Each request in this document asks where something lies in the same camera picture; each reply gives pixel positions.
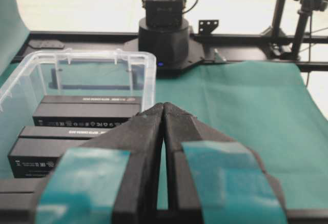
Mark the green table cloth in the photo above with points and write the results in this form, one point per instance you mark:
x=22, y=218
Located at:
x=266, y=106

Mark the black aluminium frame rail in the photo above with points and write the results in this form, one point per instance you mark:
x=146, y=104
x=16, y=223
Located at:
x=212, y=49

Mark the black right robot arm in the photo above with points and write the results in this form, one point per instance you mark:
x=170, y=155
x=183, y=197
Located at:
x=165, y=33

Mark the black corner bracket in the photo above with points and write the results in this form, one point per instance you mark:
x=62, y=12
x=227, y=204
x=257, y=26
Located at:
x=207, y=26

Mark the black camera box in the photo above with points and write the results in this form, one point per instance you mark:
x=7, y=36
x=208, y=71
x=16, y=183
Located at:
x=19, y=198
x=37, y=149
x=86, y=111

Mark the black camera stand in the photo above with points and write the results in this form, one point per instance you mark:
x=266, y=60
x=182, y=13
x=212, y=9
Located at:
x=291, y=24

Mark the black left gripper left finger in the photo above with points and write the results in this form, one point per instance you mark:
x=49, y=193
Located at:
x=112, y=178

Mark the clear plastic storage case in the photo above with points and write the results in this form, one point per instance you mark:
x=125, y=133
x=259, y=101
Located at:
x=77, y=72

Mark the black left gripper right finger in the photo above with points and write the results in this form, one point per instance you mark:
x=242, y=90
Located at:
x=215, y=179

